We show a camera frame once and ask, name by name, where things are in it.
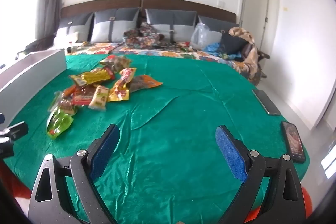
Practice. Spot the grey phone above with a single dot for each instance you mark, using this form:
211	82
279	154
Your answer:
266	102

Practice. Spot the brown headboard panel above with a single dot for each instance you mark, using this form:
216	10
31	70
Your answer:
105	3
183	5

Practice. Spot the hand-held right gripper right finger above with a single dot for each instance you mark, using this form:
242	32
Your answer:
231	153

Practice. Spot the dark wooden chair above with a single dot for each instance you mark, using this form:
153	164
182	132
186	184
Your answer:
262	56

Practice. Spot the clear longan snack bag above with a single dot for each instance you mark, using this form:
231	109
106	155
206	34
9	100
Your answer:
118	62

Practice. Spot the pile of snack packets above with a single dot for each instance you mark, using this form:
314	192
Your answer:
78	98

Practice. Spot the green bedspread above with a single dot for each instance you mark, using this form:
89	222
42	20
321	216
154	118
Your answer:
183	121

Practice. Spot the white cloth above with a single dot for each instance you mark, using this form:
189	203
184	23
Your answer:
65	37

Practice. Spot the white wall switch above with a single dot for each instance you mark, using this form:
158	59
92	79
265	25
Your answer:
221	3

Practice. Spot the beige floral blanket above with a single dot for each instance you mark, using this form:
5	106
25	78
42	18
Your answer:
249	61

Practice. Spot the blue plastic bag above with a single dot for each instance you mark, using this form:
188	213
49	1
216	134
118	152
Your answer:
212	48

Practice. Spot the dark patterned cloth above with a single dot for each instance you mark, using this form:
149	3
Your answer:
147	37

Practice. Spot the black cloth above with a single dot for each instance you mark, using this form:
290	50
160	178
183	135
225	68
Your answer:
232	44

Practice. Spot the floral quilt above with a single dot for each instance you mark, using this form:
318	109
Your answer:
147	52

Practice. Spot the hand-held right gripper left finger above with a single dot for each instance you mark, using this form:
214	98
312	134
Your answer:
105	150

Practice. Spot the clear plastic bag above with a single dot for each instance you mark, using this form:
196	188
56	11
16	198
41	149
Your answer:
199	37

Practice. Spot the white door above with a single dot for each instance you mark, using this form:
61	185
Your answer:
257	8

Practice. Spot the white box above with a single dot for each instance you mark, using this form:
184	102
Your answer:
31	74

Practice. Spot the orange cloth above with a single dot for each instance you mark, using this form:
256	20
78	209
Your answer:
307	203
13	179

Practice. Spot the black phone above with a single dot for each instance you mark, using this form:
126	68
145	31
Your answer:
293	142

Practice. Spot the long yellow snack packet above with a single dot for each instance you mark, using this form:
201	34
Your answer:
92	77

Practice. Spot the clear orange-label snack packet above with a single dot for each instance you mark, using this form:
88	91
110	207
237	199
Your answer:
147	82

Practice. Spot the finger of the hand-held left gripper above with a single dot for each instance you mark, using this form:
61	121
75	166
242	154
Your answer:
2	118
17	130

